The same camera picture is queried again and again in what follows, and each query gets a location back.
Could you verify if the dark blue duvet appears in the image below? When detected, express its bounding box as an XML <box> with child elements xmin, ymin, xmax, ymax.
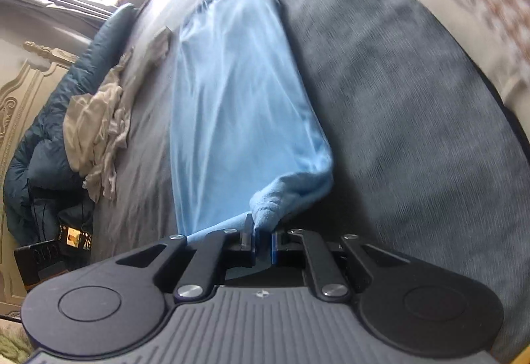
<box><xmin>3</xmin><ymin>3</ymin><xmax>138</xmax><ymax>245</ymax></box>

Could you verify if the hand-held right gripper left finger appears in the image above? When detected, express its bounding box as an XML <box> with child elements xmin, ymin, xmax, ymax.
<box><xmin>116</xmin><ymin>214</ymin><xmax>258</xmax><ymax>302</ymax></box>

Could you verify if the green rug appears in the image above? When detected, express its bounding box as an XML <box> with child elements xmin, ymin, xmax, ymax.
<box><xmin>0</xmin><ymin>323</ymin><xmax>31</xmax><ymax>364</ymax></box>

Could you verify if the ornate cream headboard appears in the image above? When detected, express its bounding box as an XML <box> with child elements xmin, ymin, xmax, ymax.
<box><xmin>0</xmin><ymin>40</ymin><xmax>80</xmax><ymax>307</ymax></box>

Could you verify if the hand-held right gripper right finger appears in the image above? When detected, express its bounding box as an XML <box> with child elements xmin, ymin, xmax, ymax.
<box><xmin>270</xmin><ymin>228</ymin><xmax>410</xmax><ymax>301</ymax></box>

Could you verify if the black device with screen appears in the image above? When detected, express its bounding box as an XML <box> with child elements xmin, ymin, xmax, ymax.
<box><xmin>58</xmin><ymin>224</ymin><xmax>92</xmax><ymax>254</ymax></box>

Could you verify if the white shirt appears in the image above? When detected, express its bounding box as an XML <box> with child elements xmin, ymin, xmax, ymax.
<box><xmin>62</xmin><ymin>26</ymin><xmax>174</xmax><ymax>203</ymax></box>

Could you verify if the light blue t-shirt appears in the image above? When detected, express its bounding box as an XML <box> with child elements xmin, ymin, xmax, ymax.
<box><xmin>169</xmin><ymin>0</ymin><xmax>335</xmax><ymax>242</ymax></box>

